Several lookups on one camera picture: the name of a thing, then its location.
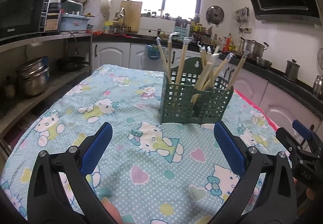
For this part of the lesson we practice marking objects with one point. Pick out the wooden cutting board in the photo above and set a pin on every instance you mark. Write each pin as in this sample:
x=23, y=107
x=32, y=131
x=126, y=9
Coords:
x=132, y=14

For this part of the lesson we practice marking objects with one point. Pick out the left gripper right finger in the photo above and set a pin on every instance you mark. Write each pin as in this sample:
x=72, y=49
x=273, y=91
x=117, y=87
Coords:
x=265, y=192

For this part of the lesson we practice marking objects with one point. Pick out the hanging pot lid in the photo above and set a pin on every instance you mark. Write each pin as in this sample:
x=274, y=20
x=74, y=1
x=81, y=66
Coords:
x=214, y=15

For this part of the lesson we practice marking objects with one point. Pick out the steel stock pot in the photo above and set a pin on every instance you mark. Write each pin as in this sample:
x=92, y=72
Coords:
x=254, y=48

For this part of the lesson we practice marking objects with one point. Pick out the blue knife block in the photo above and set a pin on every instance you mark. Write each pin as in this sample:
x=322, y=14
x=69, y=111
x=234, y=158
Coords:
x=183, y=32

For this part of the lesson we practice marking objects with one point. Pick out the hello kitty tablecloth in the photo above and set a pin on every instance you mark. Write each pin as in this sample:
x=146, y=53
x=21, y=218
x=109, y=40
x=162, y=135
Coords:
x=153, y=172

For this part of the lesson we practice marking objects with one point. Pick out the black microwave oven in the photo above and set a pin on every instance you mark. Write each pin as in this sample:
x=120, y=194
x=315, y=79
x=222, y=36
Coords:
x=23, y=17

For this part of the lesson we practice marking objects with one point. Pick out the chopsticks front pair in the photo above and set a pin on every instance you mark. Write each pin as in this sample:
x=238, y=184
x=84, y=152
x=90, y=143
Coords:
x=186, y=42

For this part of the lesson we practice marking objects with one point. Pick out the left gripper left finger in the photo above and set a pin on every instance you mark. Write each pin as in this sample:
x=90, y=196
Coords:
x=47, y=201

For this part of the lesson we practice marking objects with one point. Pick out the green plastic utensil basket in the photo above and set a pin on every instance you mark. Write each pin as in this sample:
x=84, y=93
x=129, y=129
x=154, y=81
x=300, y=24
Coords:
x=183, y=103

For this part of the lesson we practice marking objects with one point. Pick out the blue hanging basket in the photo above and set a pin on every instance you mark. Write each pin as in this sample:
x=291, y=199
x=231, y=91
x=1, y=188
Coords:
x=152, y=52

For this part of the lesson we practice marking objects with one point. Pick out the blue dish rack tub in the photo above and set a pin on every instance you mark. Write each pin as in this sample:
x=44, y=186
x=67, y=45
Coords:
x=70, y=22

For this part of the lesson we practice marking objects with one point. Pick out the steel pots on shelf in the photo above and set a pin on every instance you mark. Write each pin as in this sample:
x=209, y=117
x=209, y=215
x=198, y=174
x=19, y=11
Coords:
x=33, y=76

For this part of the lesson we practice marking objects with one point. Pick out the chopsticks top pair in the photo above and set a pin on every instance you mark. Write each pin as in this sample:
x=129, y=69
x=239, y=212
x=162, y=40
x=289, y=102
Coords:
x=238, y=69

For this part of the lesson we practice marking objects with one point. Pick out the small steel kettle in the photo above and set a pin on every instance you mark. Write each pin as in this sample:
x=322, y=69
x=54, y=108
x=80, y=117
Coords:
x=292, y=69

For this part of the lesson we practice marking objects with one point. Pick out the person right hand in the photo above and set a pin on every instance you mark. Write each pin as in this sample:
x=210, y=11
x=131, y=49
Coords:
x=305, y=193

